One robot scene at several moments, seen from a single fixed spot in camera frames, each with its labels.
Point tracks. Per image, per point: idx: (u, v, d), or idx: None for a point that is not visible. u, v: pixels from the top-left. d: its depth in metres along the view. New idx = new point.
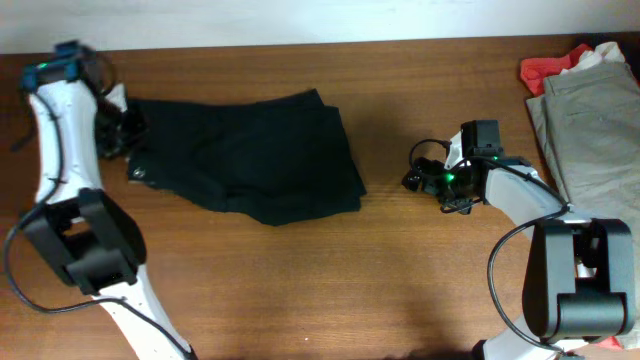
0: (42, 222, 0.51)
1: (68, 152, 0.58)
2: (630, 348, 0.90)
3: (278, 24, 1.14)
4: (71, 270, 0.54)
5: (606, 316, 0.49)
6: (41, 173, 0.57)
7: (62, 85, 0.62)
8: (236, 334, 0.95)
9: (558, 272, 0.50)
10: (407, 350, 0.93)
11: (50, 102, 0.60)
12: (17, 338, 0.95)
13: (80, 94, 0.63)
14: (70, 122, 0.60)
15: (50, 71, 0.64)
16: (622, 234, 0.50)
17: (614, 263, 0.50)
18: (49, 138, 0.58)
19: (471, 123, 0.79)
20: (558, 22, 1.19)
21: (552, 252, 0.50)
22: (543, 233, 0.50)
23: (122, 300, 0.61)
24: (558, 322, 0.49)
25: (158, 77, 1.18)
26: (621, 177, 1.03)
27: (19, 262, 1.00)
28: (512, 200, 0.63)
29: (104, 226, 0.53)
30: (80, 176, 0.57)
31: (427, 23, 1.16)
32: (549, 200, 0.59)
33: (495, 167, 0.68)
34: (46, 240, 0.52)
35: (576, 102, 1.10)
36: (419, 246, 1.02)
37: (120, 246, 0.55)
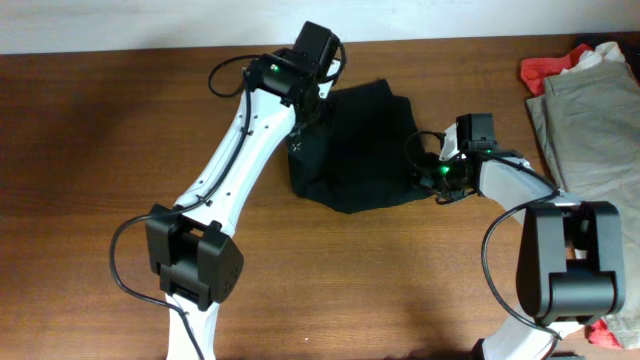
0: (165, 226, 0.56)
1: (230, 173, 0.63)
2: (630, 348, 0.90)
3: (278, 23, 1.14)
4: (163, 266, 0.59)
5: (598, 296, 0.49)
6: (198, 179, 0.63)
7: (273, 104, 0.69)
8: (236, 333, 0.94)
9: (549, 253, 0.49)
10: (408, 350, 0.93)
11: (253, 117, 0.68)
12: (16, 337, 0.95)
13: (276, 120, 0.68)
14: (253, 145, 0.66)
15: (273, 80, 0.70)
16: (611, 215, 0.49)
17: (604, 243, 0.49)
18: (230, 150, 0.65)
19: (466, 115, 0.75)
20: (556, 22, 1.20)
21: (542, 233, 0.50)
22: (533, 215, 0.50)
23: (183, 313, 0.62)
24: (550, 302, 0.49)
25: (160, 77, 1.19)
26: (620, 177, 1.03)
27: (23, 260, 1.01)
28: (507, 190, 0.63)
29: (205, 263, 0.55)
30: (222, 204, 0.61)
31: (427, 23, 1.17)
32: (541, 187, 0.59)
33: (488, 160, 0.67)
34: (157, 239, 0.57)
35: (577, 103, 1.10)
36: (420, 246, 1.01)
37: (207, 279, 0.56)
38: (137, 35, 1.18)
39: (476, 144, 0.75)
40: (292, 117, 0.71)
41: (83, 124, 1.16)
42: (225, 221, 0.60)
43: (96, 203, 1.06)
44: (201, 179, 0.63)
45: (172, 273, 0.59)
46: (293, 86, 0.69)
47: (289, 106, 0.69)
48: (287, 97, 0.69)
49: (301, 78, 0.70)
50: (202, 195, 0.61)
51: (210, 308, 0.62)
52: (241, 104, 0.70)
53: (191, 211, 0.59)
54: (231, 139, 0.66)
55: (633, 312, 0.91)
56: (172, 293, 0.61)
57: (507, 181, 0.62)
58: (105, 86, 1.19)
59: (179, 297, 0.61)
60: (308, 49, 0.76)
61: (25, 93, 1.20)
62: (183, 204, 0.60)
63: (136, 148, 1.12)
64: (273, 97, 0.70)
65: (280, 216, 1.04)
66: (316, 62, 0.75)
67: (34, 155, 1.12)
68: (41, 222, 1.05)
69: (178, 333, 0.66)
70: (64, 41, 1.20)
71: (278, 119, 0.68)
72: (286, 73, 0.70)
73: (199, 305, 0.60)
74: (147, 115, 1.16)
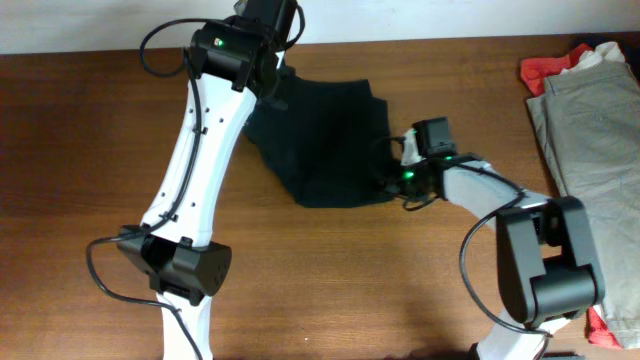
0: (136, 245, 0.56)
1: (190, 180, 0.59)
2: (630, 348, 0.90)
3: None
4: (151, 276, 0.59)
5: (580, 293, 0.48)
6: (161, 192, 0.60)
7: (223, 89, 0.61)
8: (235, 334, 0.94)
9: (526, 257, 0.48)
10: (407, 350, 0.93)
11: (204, 112, 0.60)
12: (17, 337, 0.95)
13: (230, 109, 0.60)
14: (209, 146, 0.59)
15: (219, 56, 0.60)
16: (577, 210, 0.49)
17: (576, 239, 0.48)
18: (186, 154, 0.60)
19: (421, 124, 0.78)
20: (556, 22, 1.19)
21: (516, 239, 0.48)
22: (503, 222, 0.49)
23: (175, 310, 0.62)
24: (535, 307, 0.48)
25: (159, 77, 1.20)
26: (621, 177, 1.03)
27: (23, 261, 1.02)
28: (473, 195, 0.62)
29: (186, 272, 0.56)
30: (189, 215, 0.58)
31: (427, 24, 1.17)
32: (504, 188, 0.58)
33: (449, 167, 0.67)
34: (135, 256, 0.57)
35: (577, 102, 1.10)
36: (419, 246, 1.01)
37: (194, 282, 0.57)
38: (136, 35, 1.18)
39: (434, 151, 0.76)
40: (248, 100, 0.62)
41: (82, 125, 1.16)
42: (195, 235, 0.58)
43: (96, 203, 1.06)
44: (163, 192, 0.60)
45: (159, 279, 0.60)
46: (245, 62, 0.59)
47: (243, 89, 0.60)
48: (241, 77, 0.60)
49: (251, 51, 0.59)
50: (166, 212, 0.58)
51: (202, 303, 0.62)
52: (189, 96, 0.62)
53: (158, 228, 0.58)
54: (185, 142, 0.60)
55: (633, 312, 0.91)
56: (163, 294, 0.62)
57: (471, 187, 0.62)
58: (104, 86, 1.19)
59: (171, 294, 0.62)
60: (258, 15, 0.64)
61: (24, 93, 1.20)
62: (151, 222, 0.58)
63: (136, 148, 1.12)
64: (223, 81, 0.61)
65: (279, 216, 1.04)
66: (270, 27, 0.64)
67: (33, 156, 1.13)
68: (41, 223, 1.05)
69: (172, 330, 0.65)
70: (63, 42, 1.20)
71: (232, 108, 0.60)
72: (233, 46, 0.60)
73: (191, 301, 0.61)
74: (146, 115, 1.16)
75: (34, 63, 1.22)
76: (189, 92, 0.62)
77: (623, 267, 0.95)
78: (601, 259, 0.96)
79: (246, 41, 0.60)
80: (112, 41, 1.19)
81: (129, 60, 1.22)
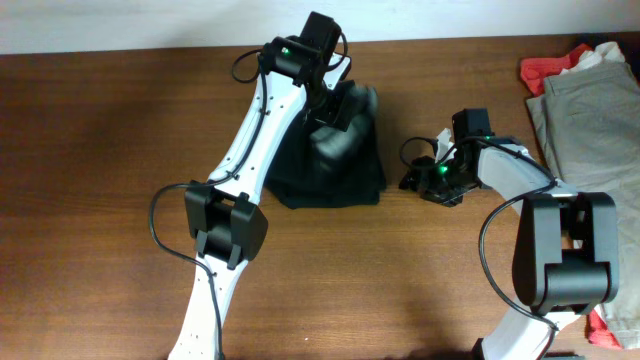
0: (201, 198, 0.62)
1: (253, 149, 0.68)
2: (629, 348, 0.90)
3: (279, 23, 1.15)
4: (200, 232, 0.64)
5: (594, 285, 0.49)
6: (225, 158, 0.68)
7: (286, 84, 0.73)
8: (236, 334, 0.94)
9: (546, 243, 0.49)
10: (408, 351, 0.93)
11: (268, 98, 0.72)
12: (16, 337, 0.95)
13: (290, 96, 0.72)
14: (270, 125, 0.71)
15: (284, 62, 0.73)
16: (609, 206, 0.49)
17: (601, 235, 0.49)
18: (250, 129, 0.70)
19: (462, 111, 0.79)
20: (557, 22, 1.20)
21: (538, 224, 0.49)
22: (530, 205, 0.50)
23: (211, 274, 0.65)
24: (544, 290, 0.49)
25: (158, 77, 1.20)
26: (620, 177, 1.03)
27: (22, 260, 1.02)
28: (504, 177, 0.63)
29: (238, 229, 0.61)
30: (250, 176, 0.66)
31: (426, 24, 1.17)
32: (539, 177, 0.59)
33: (487, 147, 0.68)
34: (195, 209, 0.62)
35: (577, 103, 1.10)
36: (420, 246, 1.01)
37: (240, 241, 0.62)
38: (138, 35, 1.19)
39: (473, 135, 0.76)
40: (303, 96, 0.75)
41: (82, 123, 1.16)
42: (251, 193, 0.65)
43: (96, 201, 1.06)
44: (228, 157, 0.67)
45: (207, 236, 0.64)
46: (304, 67, 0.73)
47: (299, 85, 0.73)
48: (298, 77, 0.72)
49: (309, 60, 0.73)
50: (231, 171, 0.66)
51: (238, 268, 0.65)
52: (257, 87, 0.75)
53: (221, 184, 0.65)
54: (250, 121, 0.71)
55: (633, 312, 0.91)
56: (203, 255, 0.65)
57: (504, 169, 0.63)
58: (103, 85, 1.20)
59: (210, 257, 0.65)
60: (314, 36, 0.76)
61: (22, 93, 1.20)
62: (215, 179, 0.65)
63: (137, 147, 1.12)
64: (286, 78, 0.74)
65: (280, 217, 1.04)
66: (323, 48, 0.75)
67: (33, 155, 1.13)
68: (42, 223, 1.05)
69: (199, 305, 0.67)
70: (61, 41, 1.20)
71: (291, 98, 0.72)
72: (296, 55, 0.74)
73: (228, 264, 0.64)
74: (146, 114, 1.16)
75: (32, 62, 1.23)
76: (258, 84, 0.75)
77: (623, 267, 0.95)
78: None
79: (304, 50, 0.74)
80: (111, 39, 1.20)
81: (127, 58, 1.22)
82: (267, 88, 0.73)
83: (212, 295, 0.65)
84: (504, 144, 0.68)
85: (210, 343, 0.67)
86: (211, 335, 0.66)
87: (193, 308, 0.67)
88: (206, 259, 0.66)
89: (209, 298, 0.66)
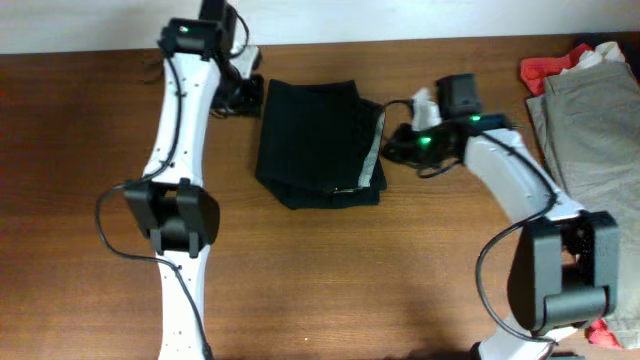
0: (142, 194, 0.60)
1: (180, 135, 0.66)
2: (629, 348, 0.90)
3: (279, 23, 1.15)
4: (154, 230, 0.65)
5: (590, 304, 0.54)
6: (156, 148, 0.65)
7: (195, 62, 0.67)
8: (236, 334, 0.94)
9: (546, 274, 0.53)
10: (407, 351, 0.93)
11: (181, 80, 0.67)
12: (16, 338, 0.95)
13: (202, 74, 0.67)
14: (189, 108, 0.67)
15: (186, 39, 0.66)
16: (609, 229, 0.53)
17: (602, 258, 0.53)
18: (172, 115, 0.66)
19: (446, 80, 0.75)
20: (557, 22, 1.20)
21: (539, 256, 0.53)
22: (530, 236, 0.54)
23: (176, 267, 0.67)
24: (544, 315, 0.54)
25: None
26: (620, 178, 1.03)
27: (21, 260, 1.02)
28: (500, 176, 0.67)
29: (189, 215, 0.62)
30: (184, 162, 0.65)
31: (426, 24, 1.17)
32: (537, 185, 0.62)
33: (480, 138, 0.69)
34: (141, 208, 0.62)
35: (577, 103, 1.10)
36: (420, 246, 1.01)
37: (195, 228, 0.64)
38: (138, 35, 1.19)
39: (458, 109, 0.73)
40: (216, 71, 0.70)
41: (81, 124, 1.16)
42: (191, 177, 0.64)
43: (95, 202, 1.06)
44: (157, 147, 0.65)
45: (162, 232, 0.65)
46: (208, 40, 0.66)
47: (210, 61, 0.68)
48: (204, 52, 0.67)
49: (213, 31, 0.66)
50: (165, 160, 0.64)
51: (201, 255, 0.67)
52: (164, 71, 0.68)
53: (158, 176, 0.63)
54: (169, 107, 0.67)
55: (633, 312, 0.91)
56: (162, 251, 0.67)
57: (500, 169, 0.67)
58: (102, 85, 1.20)
59: (170, 251, 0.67)
60: (212, 9, 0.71)
61: (21, 93, 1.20)
62: (151, 170, 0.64)
63: (136, 148, 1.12)
64: (192, 56, 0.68)
65: (280, 217, 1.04)
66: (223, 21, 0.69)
67: (32, 155, 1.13)
68: (42, 223, 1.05)
69: (171, 302, 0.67)
70: (60, 41, 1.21)
71: (205, 75, 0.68)
72: (196, 28, 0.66)
73: (190, 253, 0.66)
74: (146, 114, 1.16)
75: (30, 62, 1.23)
76: (166, 68, 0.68)
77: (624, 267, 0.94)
78: None
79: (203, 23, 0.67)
80: (110, 39, 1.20)
81: (127, 58, 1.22)
82: (176, 69, 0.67)
83: (182, 286, 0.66)
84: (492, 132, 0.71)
85: (193, 334, 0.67)
86: (193, 326, 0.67)
87: (167, 307, 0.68)
88: (167, 255, 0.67)
89: (180, 291, 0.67)
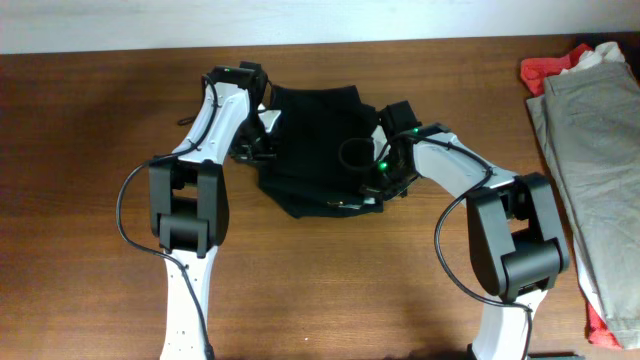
0: (165, 170, 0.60)
1: (211, 133, 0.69)
2: (630, 348, 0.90)
3: (279, 23, 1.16)
4: (164, 219, 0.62)
5: (548, 261, 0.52)
6: (185, 139, 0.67)
7: (233, 87, 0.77)
8: (236, 334, 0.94)
9: (497, 236, 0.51)
10: (407, 351, 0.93)
11: (219, 97, 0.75)
12: (15, 338, 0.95)
13: (238, 95, 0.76)
14: (223, 117, 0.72)
15: (228, 77, 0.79)
16: (542, 185, 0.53)
17: (543, 212, 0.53)
18: (204, 119, 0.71)
19: (386, 108, 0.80)
20: (557, 22, 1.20)
21: (486, 220, 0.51)
22: (474, 204, 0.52)
23: (183, 266, 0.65)
24: (506, 279, 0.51)
25: (158, 76, 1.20)
26: (620, 177, 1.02)
27: (21, 260, 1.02)
28: (442, 169, 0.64)
29: (205, 197, 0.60)
30: (213, 151, 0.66)
31: (426, 24, 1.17)
32: (475, 168, 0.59)
33: (418, 142, 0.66)
34: (160, 187, 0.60)
35: (576, 103, 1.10)
36: (420, 246, 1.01)
37: (207, 217, 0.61)
38: (139, 35, 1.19)
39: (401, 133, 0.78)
40: (246, 100, 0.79)
41: (81, 123, 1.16)
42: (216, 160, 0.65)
43: (96, 201, 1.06)
44: (188, 138, 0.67)
45: (171, 224, 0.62)
46: (246, 78, 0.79)
47: (245, 90, 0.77)
48: (243, 84, 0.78)
49: (250, 74, 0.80)
50: (194, 143, 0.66)
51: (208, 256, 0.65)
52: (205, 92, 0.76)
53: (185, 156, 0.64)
54: (204, 113, 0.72)
55: (633, 312, 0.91)
56: (171, 248, 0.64)
57: (440, 163, 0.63)
58: (102, 85, 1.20)
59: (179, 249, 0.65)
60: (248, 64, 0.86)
61: (21, 92, 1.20)
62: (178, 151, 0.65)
63: (136, 147, 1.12)
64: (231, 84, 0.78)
65: (280, 217, 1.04)
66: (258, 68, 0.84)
67: (33, 155, 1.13)
68: (42, 222, 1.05)
69: (177, 301, 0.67)
70: (61, 41, 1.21)
71: (239, 97, 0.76)
72: (235, 71, 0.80)
73: (198, 253, 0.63)
74: (146, 114, 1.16)
75: (31, 62, 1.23)
76: (207, 91, 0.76)
77: (623, 267, 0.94)
78: (601, 259, 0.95)
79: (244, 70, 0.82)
80: (110, 38, 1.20)
81: (127, 58, 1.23)
82: (216, 90, 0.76)
83: (188, 286, 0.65)
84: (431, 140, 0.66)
85: (196, 335, 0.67)
86: (197, 328, 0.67)
87: (172, 304, 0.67)
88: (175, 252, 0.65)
89: (186, 291, 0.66)
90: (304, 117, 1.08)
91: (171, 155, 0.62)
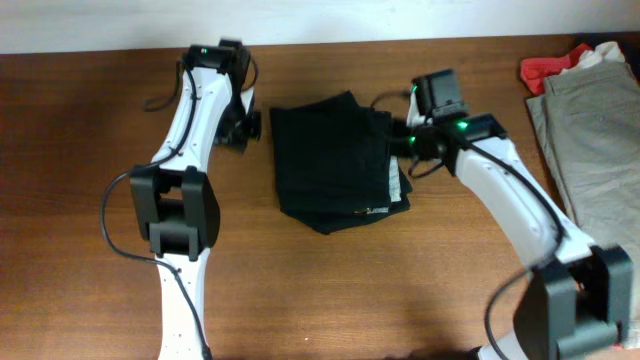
0: (147, 181, 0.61)
1: (192, 129, 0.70)
2: (629, 348, 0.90)
3: (278, 23, 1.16)
4: (152, 226, 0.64)
5: (605, 336, 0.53)
6: (165, 142, 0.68)
7: (211, 75, 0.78)
8: (236, 334, 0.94)
9: (560, 316, 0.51)
10: (408, 351, 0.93)
11: (197, 87, 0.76)
12: (15, 337, 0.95)
13: (216, 82, 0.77)
14: (203, 108, 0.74)
15: (207, 61, 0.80)
16: (623, 264, 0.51)
17: (615, 296, 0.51)
18: (184, 115, 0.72)
19: (425, 81, 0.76)
20: (557, 22, 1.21)
21: (553, 301, 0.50)
22: (543, 282, 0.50)
23: (175, 271, 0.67)
24: (558, 356, 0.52)
25: (157, 76, 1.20)
26: (620, 177, 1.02)
27: (21, 259, 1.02)
28: (500, 201, 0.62)
29: (191, 205, 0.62)
30: (194, 152, 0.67)
31: (426, 23, 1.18)
32: (544, 216, 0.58)
33: (467, 148, 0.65)
34: (143, 197, 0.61)
35: (576, 103, 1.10)
36: (420, 246, 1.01)
37: (195, 224, 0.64)
38: (139, 34, 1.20)
39: (441, 111, 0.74)
40: (227, 85, 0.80)
41: (81, 123, 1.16)
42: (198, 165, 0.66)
43: (96, 201, 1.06)
44: (168, 140, 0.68)
45: (159, 231, 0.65)
46: (224, 61, 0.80)
47: (225, 74, 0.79)
48: (221, 70, 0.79)
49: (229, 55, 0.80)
50: (174, 149, 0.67)
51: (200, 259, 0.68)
52: (183, 82, 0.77)
53: (166, 163, 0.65)
54: (183, 107, 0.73)
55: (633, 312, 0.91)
56: (162, 254, 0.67)
57: (500, 196, 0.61)
58: (101, 84, 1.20)
59: (169, 254, 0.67)
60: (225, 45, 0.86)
61: (21, 92, 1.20)
62: (159, 158, 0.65)
63: (135, 147, 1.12)
64: (209, 71, 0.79)
65: (280, 216, 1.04)
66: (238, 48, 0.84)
67: (32, 154, 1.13)
68: (42, 222, 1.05)
69: (171, 305, 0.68)
70: (60, 41, 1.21)
71: (218, 85, 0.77)
72: (214, 53, 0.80)
73: (189, 257, 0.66)
74: (147, 114, 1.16)
75: (30, 62, 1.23)
76: (185, 79, 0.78)
77: None
78: None
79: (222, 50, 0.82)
80: (110, 38, 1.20)
81: (127, 58, 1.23)
82: (194, 79, 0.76)
83: (182, 289, 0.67)
84: (478, 141, 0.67)
85: (192, 337, 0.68)
86: (193, 329, 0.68)
87: (167, 307, 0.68)
88: (166, 257, 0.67)
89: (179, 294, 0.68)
90: (308, 127, 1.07)
91: (153, 164, 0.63)
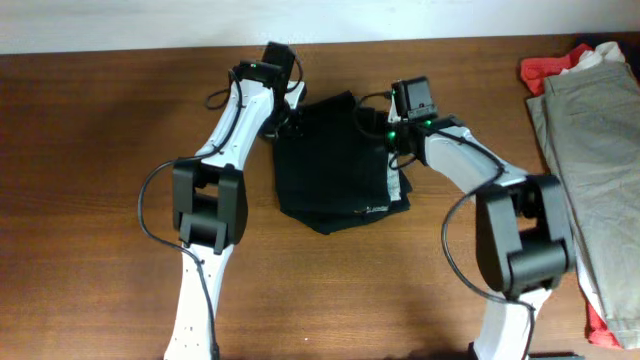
0: (188, 172, 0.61)
1: (235, 130, 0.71)
2: (630, 348, 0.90)
3: (278, 23, 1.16)
4: (185, 216, 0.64)
5: (556, 261, 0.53)
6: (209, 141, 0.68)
7: (257, 89, 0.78)
8: (236, 334, 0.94)
9: (504, 233, 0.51)
10: (408, 350, 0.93)
11: (244, 96, 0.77)
12: (15, 338, 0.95)
13: (262, 96, 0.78)
14: (247, 116, 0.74)
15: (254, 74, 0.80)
16: (553, 185, 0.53)
17: (552, 212, 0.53)
18: (229, 117, 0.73)
19: (402, 84, 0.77)
20: (557, 22, 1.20)
21: (495, 217, 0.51)
22: (483, 200, 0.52)
23: (199, 262, 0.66)
24: (510, 276, 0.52)
25: (157, 76, 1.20)
26: (620, 177, 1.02)
27: (21, 259, 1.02)
28: (454, 164, 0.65)
29: (225, 199, 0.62)
30: (234, 152, 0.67)
31: (426, 23, 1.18)
32: (486, 164, 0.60)
33: (430, 135, 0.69)
34: (181, 186, 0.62)
35: (576, 103, 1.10)
36: (420, 246, 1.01)
37: (226, 218, 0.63)
38: (138, 34, 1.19)
39: (415, 114, 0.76)
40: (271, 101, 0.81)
41: (81, 123, 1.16)
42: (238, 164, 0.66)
43: (96, 202, 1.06)
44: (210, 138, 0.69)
45: (190, 221, 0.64)
46: (271, 77, 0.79)
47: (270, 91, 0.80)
48: (268, 83, 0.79)
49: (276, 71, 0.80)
50: (217, 146, 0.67)
51: (224, 254, 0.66)
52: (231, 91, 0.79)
53: (208, 159, 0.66)
54: (228, 111, 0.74)
55: (633, 312, 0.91)
56: (189, 243, 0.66)
57: (453, 158, 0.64)
58: (101, 84, 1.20)
59: (196, 245, 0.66)
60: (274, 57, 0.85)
61: (20, 92, 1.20)
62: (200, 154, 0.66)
63: (135, 147, 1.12)
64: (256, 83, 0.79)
65: (279, 217, 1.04)
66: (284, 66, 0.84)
67: (31, 155, 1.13)
68: (42, 222, 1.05)
69: (187, 296, 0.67)
70: (60, 41, 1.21)
71: (262, 99, 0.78)
72: (263, 67, 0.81)
73: (214, 250, 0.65)
74: (147, 114, 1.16)
75: (29, 62, 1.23)
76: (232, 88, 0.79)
77: (623, 267, 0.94)
78: (601, 259, 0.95)
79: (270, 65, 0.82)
80: (109, 38, 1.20)
81: (126, 58, 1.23)
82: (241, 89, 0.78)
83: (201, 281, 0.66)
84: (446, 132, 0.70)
85: (203, 332, 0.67)
86: (204, 325, 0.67)
87: (184, 299, 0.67)
88: (191, 248, 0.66)
89: (197, 287, 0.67)
90: (309, 127, 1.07)
91: (195, 158, 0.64)
